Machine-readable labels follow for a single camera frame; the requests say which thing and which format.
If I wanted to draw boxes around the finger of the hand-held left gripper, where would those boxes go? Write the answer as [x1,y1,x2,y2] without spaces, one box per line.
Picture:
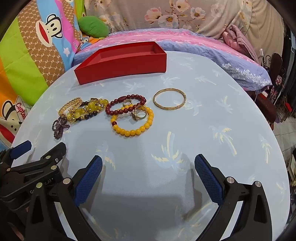
[5,142,67,183]
[0,140,32,166]

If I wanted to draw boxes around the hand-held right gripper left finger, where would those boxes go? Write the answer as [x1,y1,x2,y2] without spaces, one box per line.
[25,155,103,241]

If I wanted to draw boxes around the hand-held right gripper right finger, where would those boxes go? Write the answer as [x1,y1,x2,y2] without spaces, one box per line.
[194,153,273,241]

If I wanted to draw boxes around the purple bead bracelet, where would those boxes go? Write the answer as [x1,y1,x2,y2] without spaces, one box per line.
[52,116,70,139]

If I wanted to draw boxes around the gold chain bracelet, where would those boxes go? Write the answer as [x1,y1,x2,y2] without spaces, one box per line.
[58,97,83,116]

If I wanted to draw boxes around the yellow crystal bead bracelet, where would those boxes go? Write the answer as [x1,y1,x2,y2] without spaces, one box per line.
[66,98,109,122]

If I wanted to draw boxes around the ornate gold ring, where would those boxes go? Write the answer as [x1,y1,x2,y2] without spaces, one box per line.
[131,105,147,121]

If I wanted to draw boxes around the dark red bead bracelet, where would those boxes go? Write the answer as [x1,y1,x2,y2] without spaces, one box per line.
[105,94,147,116]

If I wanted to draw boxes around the gold bangle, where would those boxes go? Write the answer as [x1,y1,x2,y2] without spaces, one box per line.
[153,88,187,111]

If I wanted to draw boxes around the red cardboard box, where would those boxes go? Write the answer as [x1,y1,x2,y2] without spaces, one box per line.
[74,41,167,85]

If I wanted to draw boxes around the blue palm print tablecloth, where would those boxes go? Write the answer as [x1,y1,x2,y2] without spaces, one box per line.
[10,50,290,241]

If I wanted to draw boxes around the monkey print blanket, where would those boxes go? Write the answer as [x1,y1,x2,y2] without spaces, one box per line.
[0,0,93,149]

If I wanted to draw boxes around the green pillow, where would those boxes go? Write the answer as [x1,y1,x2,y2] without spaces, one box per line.
[78,16,110,39]

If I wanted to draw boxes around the dark metal chair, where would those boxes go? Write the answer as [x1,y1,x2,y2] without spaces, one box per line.
[264,53,287,123]

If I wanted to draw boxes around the pink blue striped pillow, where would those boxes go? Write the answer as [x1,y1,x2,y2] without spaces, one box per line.
[72,27,272,92]

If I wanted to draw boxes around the pink quilted cloth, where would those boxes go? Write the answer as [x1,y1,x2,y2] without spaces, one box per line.
[221,24,263,66]

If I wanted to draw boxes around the grey floral sheet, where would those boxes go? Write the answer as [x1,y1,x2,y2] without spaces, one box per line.
[84,0,285,56]

